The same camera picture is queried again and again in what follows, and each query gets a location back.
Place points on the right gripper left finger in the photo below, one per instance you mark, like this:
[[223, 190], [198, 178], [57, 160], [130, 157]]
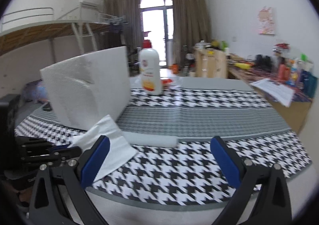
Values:
[[47, 205]]

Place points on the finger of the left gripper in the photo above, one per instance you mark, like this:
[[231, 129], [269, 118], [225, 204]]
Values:
[[47, 153]]

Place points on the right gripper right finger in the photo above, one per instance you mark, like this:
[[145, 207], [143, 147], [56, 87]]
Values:
[[272, 205]]

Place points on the white paper towel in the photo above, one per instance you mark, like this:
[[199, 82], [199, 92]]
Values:
[[120, 151]]

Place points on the white foam stick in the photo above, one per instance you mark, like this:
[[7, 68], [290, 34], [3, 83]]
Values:
[[150, 140]]

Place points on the blue plaid quilt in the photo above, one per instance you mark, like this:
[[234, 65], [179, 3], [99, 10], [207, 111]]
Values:
[[35, 92]]

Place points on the white styrofoam box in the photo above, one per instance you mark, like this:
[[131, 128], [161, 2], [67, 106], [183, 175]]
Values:
[[84, 89]]

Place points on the houndstooth table mat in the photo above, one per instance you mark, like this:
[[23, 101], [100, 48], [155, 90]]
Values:
[[171, 135]]

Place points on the printed paper sheet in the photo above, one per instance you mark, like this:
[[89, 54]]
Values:
[[280, 92]]

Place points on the long cluttered wooden desk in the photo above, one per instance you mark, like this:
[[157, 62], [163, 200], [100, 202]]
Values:
[[291, 103]]

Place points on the yellow object on desk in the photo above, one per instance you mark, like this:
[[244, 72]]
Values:
[[244, 66]]

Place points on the wooden desk with drawers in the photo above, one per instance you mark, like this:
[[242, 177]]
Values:
[[210, 63]]

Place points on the metal bunk bed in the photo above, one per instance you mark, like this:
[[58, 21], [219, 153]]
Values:
[[27, 26]]

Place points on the orange plastic bag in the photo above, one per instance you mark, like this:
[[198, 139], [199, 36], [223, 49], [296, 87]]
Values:
[[169, 82]]

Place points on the white lotion pump bottle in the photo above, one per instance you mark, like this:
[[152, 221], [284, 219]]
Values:
[[150, 69]]

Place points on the white air conditioner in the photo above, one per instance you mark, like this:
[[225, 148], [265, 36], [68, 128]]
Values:
[[90, 3]]

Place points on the brown right curtain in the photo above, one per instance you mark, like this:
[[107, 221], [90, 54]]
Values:
[[191, 25]]

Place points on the brown curtain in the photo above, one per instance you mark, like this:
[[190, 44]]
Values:
[[127, 31], [191, 25]]

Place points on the brown left curtain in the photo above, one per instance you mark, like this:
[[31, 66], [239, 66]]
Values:
[[127, 31]]

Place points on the glass balcony door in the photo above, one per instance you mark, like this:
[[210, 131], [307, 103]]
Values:
[[158, 26]]

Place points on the anime wall picture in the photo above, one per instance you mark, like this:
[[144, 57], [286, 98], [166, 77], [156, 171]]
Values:
[[266, 21]]

